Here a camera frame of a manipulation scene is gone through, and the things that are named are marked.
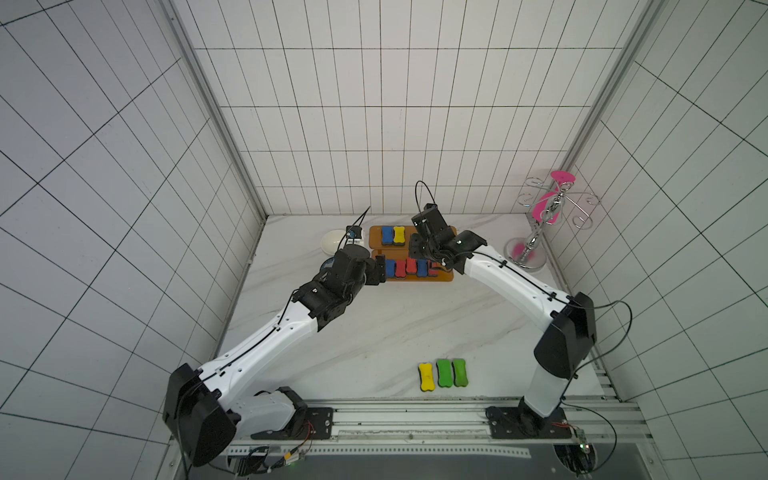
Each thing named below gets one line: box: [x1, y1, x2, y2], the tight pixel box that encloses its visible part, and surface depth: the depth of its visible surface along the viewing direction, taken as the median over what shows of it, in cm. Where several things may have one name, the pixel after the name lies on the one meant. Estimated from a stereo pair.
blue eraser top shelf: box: [382, 226, 393, 246], surface depth 94 cm
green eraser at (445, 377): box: [436, 359, 453, 387], surface depth 81 cm
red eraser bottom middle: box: [406, 257, 417, 273], surface depth 102 cm
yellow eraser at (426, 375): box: [418, 363, 435, 391], surface depth 81 cm
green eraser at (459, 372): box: [452, 358, 469, 387], surface depth 81 cm
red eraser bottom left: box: [395, 260, 406, 278], surface depth 102 cm
